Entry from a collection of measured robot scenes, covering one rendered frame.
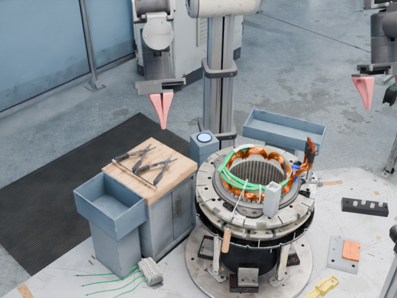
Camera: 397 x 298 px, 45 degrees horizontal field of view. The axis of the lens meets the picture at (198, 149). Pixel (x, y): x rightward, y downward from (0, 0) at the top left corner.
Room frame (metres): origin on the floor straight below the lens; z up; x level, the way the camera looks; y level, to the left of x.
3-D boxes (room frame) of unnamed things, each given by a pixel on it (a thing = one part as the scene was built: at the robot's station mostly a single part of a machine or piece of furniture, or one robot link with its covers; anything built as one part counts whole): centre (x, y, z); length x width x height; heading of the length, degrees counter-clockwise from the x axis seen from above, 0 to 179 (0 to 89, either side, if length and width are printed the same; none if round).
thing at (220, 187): (0.96, -0.15, 1.05); 0.22 x 0.22 x 0.12
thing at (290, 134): (1.25, -0.28, 0.92); 0.25 x 0.11 x 0.28; 68
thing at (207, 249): (0.96, -0.03, 0.83); 0.05 x 0.04 x 0.02; 165
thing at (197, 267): (0.96, -0.15, 0.80); 0.39 x 0.39 x 0.01
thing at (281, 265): (0.86, -0.24, 0.91); 0.02 x 0.02 x 0.21
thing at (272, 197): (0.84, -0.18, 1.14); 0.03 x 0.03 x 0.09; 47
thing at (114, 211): (0.94, 0.24, 0.92); 0.17 x 0.11 x 0.28; 49
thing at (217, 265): (0.88, -0.06, 0.91); 0.02 x 0.02 x 0.21
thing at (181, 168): (1.05, 0.14, 1.05); 0.20 x 0.19 x 0.02; 139
